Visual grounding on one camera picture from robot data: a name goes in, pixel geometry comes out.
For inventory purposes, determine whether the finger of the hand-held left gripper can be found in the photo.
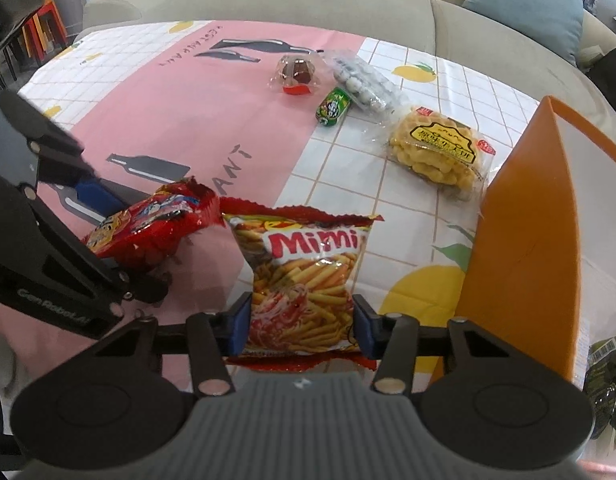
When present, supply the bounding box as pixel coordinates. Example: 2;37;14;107
78;240;169;307
0;90;126;217

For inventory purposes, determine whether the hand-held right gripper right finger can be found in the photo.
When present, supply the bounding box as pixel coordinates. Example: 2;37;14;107
352;294;519;395

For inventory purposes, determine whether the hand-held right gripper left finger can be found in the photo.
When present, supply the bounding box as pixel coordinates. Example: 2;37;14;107
90;292;253;396

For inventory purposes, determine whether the red fries-print snack packet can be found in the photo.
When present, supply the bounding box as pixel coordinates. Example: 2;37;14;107
222;199;386;368

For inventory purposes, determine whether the orange cardboard box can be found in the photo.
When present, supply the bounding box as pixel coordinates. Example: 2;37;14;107
440;95;616;396

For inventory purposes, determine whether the yellow puffed snack packet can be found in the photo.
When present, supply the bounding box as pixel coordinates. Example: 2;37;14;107
385;105;498;203

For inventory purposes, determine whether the small green candy packet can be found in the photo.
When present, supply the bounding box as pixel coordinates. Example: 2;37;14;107
314;86;352;128

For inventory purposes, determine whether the clear packet of brown jelly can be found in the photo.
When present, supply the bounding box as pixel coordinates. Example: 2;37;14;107
270;54;325;97

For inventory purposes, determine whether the clear packet of grey balls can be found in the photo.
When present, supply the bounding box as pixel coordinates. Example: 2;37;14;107
324;50;406;117

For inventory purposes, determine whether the black snack packet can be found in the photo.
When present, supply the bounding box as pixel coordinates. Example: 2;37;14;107
583;337;616;441

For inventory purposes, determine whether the pink and white printed tablecloth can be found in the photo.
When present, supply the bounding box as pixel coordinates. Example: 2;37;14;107
0;20;544;397

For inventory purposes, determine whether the red stool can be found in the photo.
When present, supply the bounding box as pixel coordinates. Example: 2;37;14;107
20;0;68;62

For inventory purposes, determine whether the beige sofa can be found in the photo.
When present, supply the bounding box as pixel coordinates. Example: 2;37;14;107
82;0;616;126

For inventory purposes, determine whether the light blue cushion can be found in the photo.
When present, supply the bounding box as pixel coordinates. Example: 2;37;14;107
462;0;586;66

